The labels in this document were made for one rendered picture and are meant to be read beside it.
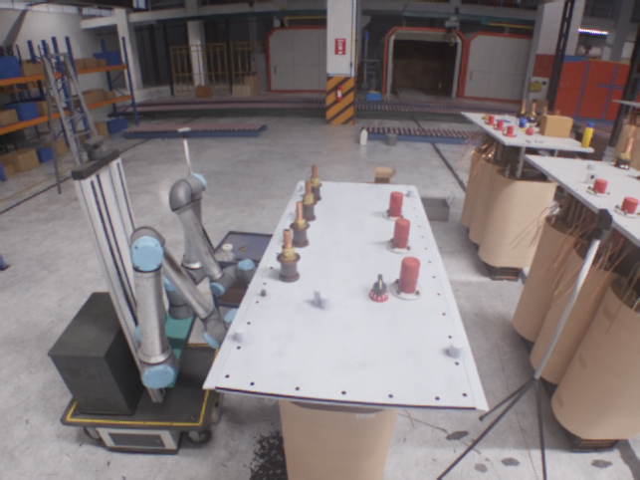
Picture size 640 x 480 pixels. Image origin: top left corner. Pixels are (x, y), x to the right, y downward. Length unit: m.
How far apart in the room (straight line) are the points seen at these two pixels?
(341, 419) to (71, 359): 1.47
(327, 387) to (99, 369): 1.47
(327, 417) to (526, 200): 2.96
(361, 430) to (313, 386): 0.44
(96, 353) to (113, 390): 0.29
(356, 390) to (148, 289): 0.89
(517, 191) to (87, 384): 3.68
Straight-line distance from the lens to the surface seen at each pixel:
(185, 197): 1.96
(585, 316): 2.59
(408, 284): 1.33
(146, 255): 1.42
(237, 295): 2.67
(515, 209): 3.78
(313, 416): 1.38
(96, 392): 2.39
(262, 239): 2.74
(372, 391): 1.03
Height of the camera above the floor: 2.17
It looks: 29 degrees down
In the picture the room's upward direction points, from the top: straight up
